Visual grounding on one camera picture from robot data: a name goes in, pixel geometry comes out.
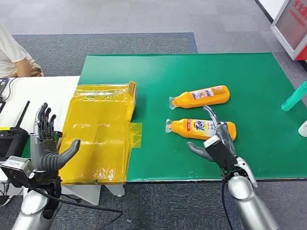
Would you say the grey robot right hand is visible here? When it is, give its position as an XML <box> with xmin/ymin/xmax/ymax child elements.
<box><xmin>187</xmin><ymin>105</ymin><xmax>237</xmax><ymax>162</ymax></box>

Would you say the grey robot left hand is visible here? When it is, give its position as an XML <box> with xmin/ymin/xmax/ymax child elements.
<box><xmin>29</xmin><ymin>102</ymin><xmax>81</xmax><ymax>173</ymax></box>

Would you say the orange detergent bottle Tide label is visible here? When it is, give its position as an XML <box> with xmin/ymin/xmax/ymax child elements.
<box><xmin>165</xmin><ymin>118</ymin><xmax>237</xmax><ymax>142</ymax></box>

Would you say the orange detergent bottle ingredients label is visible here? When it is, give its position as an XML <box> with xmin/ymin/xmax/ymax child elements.
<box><xmin>169</xmin><ymin>85</ymin><xmax>231</xmax><ymax>111</ymax></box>

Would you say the teal plastic bottle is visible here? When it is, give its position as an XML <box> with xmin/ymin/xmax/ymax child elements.
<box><xmin>281</xmin><ymin>80</ymin><xmax>307</xmax><ymax>112</ymax></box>

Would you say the white plastic bottle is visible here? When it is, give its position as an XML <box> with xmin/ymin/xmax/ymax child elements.
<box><xmin>298</xmin><ymin>120</ymin><xmax>307</xmax><ymax>138</ymax></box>

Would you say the black router with antenna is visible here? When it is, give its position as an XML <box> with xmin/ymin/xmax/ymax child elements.
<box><xmin>0</xmin><ymin>100</ymin><xmax>31</xmax><ymax>161</ymax></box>

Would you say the white table leg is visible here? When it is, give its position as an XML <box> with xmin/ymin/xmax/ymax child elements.
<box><xmin>60</xmin><ymin>183</ymin><xmax>126</xmax><ymax>207</ymax></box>

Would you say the yellow plastic bag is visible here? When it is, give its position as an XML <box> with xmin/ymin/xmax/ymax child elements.
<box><xmin>58</xmin><ymin>80</ymin><xmax>143</xmax><ymax>186</ymax></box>

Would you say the green table mat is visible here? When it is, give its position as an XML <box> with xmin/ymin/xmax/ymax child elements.
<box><xmin>78</xmin><ymin>52</ymin><xmax>307</xmax><ymax>183</ymax></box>

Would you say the seated person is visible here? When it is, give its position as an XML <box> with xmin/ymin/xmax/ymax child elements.
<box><xmin>0</xmin><ymin>23</ymin><xmax>45</xmax><ymax>79</ymax></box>

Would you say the white red sign board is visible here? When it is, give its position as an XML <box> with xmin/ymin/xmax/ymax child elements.
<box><xmin>270</xmin><ymin>0</ymin><xmax>307</xmax><ymax>61</ymax></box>

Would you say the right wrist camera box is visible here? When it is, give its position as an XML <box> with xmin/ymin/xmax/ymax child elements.
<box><xmin>203</xmin><ymin>135</ymin><xmax>238</xmax><ymax>173</ymax></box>

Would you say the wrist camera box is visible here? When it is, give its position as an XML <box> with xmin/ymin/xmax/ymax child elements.
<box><xmin>203</xmin><ymin>135</ymin><xmax>238</xmax><ymax>173</ymax></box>
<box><xmin>0</xmin><ymin>155</ymin><xmax>34</xmax><ymax>188</ymax></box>

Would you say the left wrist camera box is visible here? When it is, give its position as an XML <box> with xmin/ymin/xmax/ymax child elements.
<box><xmin>0</xmin><ymin>155</ymin><xmax>34</xmax><ymax>188</ymax></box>

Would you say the black floor cable bundle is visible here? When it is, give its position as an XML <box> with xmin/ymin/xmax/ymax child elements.
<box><xmin>0</xmin><ymin>180</ymin><xmax>17</xmax><ymax>207</ymax></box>

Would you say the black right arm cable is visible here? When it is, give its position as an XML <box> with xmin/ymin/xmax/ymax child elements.
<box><xmin>221</xmin><ymin>176</ymin><xmax>234</xmax><ymax>230</ymax></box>

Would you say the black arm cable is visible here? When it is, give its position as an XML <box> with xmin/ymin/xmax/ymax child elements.
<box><xmin>221</xmin><ymin>176</ymin><xmax>234</xmax><ymax>230</ymax></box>
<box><xmin>28</xmin><ymin>186</ymin><xmax>123</xmax><ymax>230</ymax></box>

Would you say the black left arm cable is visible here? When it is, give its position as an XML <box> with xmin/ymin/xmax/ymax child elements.
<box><xmin>28</xmin><ymin>186</ymin><xmax>123</xmax><ymax>230</ymax></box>

